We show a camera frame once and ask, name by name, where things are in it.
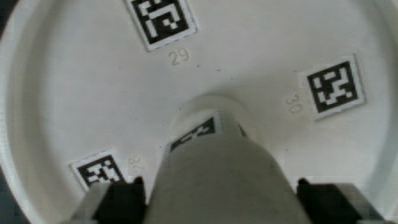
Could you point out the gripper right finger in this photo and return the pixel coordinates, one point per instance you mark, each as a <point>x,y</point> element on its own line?
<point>335,204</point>

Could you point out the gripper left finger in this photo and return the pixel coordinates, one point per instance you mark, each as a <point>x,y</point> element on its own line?
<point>112,204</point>

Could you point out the white cylindrical table leg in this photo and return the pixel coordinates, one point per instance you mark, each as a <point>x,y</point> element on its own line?
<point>220,184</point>

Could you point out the white round table top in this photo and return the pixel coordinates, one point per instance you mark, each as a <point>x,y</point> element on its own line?
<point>108,60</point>

